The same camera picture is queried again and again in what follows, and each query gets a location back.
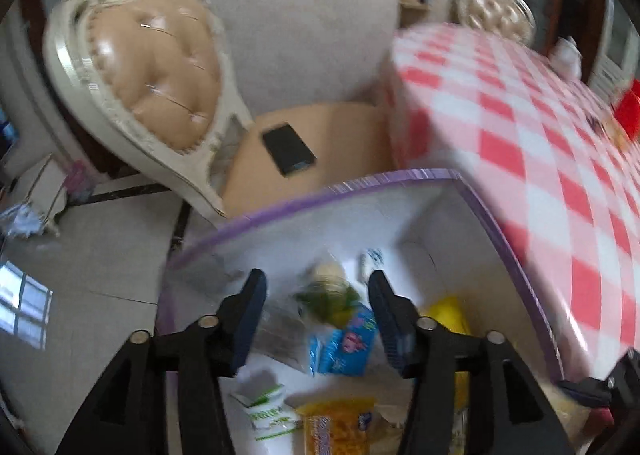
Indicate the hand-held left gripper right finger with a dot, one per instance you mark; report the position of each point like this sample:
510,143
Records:
392,335

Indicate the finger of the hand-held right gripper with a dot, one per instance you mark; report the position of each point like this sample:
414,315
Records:
587,389

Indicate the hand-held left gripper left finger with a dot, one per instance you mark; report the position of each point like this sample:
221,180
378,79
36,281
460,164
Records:
250,325

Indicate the blue trimmed clear snack packet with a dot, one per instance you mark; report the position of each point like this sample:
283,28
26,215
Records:
282,335

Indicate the large yellow snack package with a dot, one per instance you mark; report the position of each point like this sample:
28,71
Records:
447,315

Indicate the small blue white packet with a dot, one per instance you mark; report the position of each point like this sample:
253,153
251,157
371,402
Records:
371,262

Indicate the green yellow snack packet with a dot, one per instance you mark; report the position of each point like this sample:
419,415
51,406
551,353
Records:
325,300

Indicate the green white snack packet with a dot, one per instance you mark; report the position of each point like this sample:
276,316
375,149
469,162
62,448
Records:
265,412

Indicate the orange yellow snack packet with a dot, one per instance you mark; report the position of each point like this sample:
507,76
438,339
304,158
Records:
335,427

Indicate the white box purple rim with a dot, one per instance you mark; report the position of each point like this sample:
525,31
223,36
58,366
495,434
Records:
400,215

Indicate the black phone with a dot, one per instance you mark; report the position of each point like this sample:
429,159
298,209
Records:
289,150

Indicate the red white checked tablecloth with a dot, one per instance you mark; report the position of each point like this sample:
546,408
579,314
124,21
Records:
525,175

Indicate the crumpled white cloth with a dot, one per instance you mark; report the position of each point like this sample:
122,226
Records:
22,222

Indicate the dark candy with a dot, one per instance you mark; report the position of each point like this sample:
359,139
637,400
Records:
595,125

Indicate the cream tufted dining chair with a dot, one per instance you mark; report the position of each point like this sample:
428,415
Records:
492,10
160,70

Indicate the red thermos jug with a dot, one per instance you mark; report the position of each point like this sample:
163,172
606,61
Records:
629,110

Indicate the white teapot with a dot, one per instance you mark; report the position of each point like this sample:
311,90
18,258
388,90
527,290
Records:
566,60

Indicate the white glass-door cabinet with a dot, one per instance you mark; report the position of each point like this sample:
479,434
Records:
617,55

